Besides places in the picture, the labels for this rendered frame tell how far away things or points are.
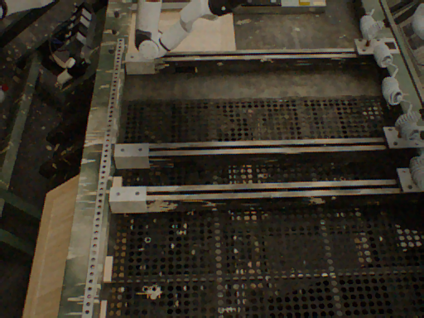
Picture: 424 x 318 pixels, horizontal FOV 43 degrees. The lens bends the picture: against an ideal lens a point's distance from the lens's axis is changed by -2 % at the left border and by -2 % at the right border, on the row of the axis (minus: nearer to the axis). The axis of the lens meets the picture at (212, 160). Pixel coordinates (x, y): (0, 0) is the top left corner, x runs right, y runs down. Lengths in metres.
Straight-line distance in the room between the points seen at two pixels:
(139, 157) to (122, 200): 0.20
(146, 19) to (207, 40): 0.52
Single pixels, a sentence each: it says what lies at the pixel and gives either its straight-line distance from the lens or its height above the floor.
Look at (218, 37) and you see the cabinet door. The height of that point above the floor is 1.22.
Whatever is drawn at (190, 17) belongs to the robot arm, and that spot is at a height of 1.35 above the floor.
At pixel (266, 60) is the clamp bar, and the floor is 1.40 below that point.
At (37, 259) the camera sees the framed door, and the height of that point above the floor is 0.28.
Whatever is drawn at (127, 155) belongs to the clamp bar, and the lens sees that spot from 1.98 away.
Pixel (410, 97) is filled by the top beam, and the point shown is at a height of 1.86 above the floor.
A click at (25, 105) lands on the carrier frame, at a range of 2.96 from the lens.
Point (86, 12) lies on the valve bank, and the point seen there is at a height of 0.76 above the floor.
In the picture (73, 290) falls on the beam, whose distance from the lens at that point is 1.74.
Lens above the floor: 2.07
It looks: 26 degrees down
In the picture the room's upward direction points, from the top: 63 degrees clockwise
